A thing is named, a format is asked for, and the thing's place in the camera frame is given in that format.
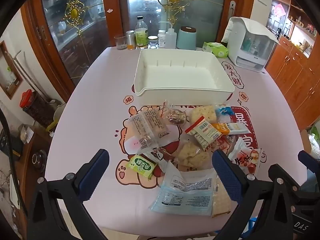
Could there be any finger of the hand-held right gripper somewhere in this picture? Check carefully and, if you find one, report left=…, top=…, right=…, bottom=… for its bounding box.
left=297, top=150, right=320, bottom=195

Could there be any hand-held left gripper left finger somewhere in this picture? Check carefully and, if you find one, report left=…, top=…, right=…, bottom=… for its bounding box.
left=26, top=149, right=110, bottom=240

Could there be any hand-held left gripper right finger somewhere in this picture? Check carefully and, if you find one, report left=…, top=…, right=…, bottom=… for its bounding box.
left=212, top=150, right=300, bottom=240

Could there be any white pale cracker packet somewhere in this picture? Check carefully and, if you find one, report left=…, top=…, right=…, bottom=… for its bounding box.
left=211, top=175, right=232, bottom=218

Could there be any clear pink snack packet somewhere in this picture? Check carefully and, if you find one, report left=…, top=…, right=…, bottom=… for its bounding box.
left=214, top=135, right=236, bottom=153

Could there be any small green snack packet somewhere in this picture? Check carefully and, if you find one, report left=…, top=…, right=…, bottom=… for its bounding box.
left=126, top=154, right=157, bottom=180

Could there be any light blue snack packet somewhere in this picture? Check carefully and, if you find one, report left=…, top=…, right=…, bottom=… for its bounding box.
left=149, top=161, right=217, bottom=217

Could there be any orange white snack bar packet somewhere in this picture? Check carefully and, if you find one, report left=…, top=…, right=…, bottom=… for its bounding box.
left=212, top=122, right=251, bottom=135

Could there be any red white cookie packet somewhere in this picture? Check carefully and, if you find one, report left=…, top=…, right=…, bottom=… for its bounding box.
left=184, top=116, right=223, bottom=152

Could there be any clear long wafer packet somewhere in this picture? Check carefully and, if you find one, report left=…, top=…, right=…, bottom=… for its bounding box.
left=129, top=108, right=169, bottom=152

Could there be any white plastic bin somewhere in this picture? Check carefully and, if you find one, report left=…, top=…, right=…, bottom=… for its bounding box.
left=133, top=49, right=235, bottom=105

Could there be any white green plastic bag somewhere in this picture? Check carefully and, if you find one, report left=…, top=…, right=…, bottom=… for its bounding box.
left=306, top=126, right=320, bottom=159

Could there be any red white printed snack packet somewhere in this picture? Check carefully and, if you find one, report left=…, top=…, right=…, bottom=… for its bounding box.
left=228, top=137, right=262, bottom=174

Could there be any clear crumbly snack packet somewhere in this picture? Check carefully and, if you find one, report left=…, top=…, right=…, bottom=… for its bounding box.
left=172, top=140, right=215, bottom=168

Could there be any black round bowl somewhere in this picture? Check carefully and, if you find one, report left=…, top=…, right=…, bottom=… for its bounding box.
left=31, top=150, right=48, bottom=172

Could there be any small blue white candy packet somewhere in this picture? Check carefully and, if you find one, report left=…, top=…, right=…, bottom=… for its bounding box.
left=215, top=104, right=234, bottom=117

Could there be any white yellow pot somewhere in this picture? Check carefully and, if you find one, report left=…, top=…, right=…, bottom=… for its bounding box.
left=46, top=99, right=67, bottom=133

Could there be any clear wrapped dark candy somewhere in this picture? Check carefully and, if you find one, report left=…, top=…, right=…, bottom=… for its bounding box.
left=161, top=101, right=189, bottom=125

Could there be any brown wooden cabinet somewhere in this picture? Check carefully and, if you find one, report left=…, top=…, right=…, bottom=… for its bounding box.
left=265, top=36, right=320, bottom=130

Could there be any pink printed tablecloth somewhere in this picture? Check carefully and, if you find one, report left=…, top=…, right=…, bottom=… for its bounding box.
left=44, top=46, right=304, bottom=230

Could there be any red lidded dark jar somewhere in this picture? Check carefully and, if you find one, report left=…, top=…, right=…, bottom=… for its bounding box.
left=20, top=89, right=57, bottom=128

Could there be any white countertop appliance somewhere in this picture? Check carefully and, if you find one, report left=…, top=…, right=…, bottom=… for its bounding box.
left=229, top=17, right=278, bottom=72

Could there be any wooden framed glass door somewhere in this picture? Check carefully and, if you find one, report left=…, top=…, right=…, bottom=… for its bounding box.
left=21, top=0, right=118, bottom=103
left=101, top=0, right=257, bottom=49

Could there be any green tissue pack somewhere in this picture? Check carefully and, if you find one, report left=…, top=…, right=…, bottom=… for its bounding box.
left=202, top=42, right=229, bottom=58

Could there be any wooden display shelf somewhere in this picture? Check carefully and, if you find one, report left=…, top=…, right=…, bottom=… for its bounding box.
left=266, top=0, right=320, bottom=58

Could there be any clear drinking glass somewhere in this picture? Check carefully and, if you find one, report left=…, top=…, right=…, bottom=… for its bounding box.
left=114, top=34, right=128, bottom=51

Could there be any small metal tin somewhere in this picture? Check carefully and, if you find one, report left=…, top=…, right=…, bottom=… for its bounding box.
left=125, top=30, right=137, bottom=50

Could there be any light blue ceramic canister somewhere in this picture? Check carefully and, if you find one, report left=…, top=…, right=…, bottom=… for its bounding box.
left=176, top=26, right=197, bottom=50

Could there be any green label glass bottle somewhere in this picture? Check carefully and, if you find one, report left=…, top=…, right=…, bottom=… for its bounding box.
left=135, top=16, right=148, bottom=50

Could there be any white pill bottle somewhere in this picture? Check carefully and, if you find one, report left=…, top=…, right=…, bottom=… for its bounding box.
left=157, top=30, right=167, bottom=48

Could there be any white cloth cover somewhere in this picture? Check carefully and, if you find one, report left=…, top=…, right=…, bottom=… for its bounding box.
left=221, top=17, right=279, bottom=43

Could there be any white squeeze bottle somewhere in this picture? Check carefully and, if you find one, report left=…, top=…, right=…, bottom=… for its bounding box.
left=159, top=21, right=177, bottom=49

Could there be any black cable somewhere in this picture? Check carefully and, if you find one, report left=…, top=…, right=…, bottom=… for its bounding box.
left=0, top=107, right=28, bottom=215

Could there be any wooden picture frame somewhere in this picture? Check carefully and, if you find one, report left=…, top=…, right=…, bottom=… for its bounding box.
left=0, top=40, right=23, bottom=99

